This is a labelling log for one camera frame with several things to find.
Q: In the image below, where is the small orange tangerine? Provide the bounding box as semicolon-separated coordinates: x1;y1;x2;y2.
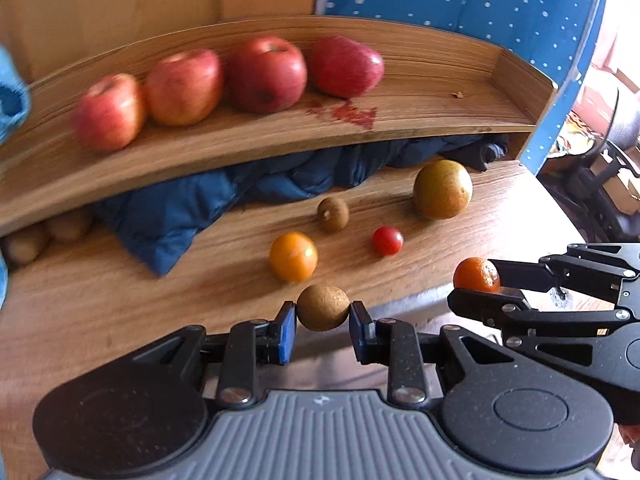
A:
452;257;501;292

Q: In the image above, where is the metal baking tray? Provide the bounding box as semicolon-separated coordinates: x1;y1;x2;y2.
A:
294;282;501;394

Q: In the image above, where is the orange-yellow round fruit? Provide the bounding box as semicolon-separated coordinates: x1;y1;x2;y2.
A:
268;232;319;283

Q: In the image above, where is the red cherry tomato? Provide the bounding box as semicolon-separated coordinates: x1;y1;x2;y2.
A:
371;226;404;257

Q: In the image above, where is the small brown longan back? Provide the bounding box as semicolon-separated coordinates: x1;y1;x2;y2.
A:
317;197;349;233

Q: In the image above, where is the dark blue padded jacket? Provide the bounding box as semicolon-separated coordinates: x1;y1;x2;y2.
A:
93;133;509;276

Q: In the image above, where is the wooden desk shelf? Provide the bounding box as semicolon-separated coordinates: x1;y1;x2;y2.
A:
1;16;556;233

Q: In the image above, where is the blue dotted fabric panel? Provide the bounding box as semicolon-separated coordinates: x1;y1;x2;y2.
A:
314;0;606;174

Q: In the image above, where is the brown kiwi under shelf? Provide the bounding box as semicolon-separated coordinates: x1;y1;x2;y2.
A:
3;224;50;266

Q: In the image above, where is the red apple rightmost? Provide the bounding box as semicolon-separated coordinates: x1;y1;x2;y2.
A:
307;36;385;99

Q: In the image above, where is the light red apple leftmost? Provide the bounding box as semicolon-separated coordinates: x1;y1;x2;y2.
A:
74;73;146;152

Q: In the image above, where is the light blue striped garment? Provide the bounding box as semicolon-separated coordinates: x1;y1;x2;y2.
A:
0;44;33;311

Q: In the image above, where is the wooden board behind shelf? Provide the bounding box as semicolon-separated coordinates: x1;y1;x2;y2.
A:
1;0;316;81

